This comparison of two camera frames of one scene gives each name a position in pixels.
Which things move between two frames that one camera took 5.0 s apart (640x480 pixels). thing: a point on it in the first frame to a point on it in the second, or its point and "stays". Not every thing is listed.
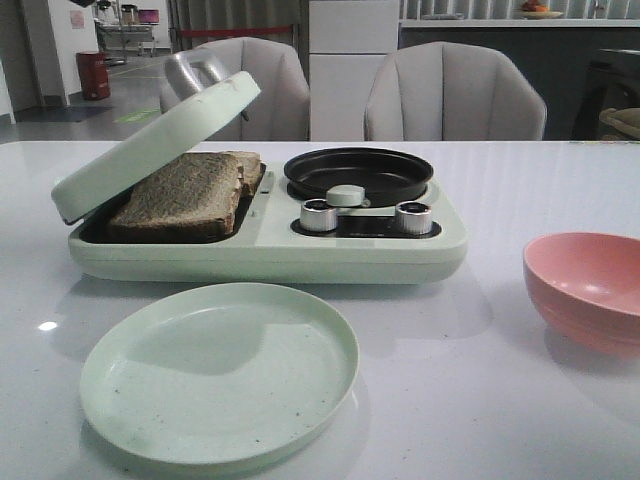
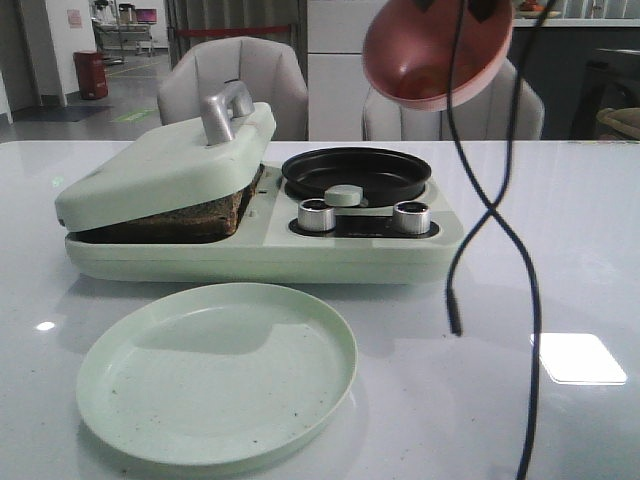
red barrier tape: x=232 y=31 stays
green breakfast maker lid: x=199 y=91 to x=216 y=155
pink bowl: x=586 y=289 to x=408 y=52
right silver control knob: x=412 y=217 stays
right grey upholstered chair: x=450 y=91 stays
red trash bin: x=94 y=76 stays
